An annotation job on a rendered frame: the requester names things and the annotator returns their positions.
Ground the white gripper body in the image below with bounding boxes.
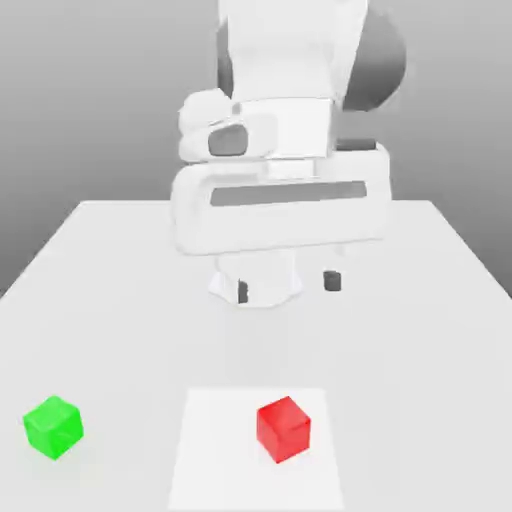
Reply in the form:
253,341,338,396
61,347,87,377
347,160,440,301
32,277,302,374
170,142,392,257

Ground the small red cube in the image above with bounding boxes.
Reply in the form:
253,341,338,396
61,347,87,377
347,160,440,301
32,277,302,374
255,395,312,465

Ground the small green cube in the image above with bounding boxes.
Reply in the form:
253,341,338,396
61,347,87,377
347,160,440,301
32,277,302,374
22,394,85,462

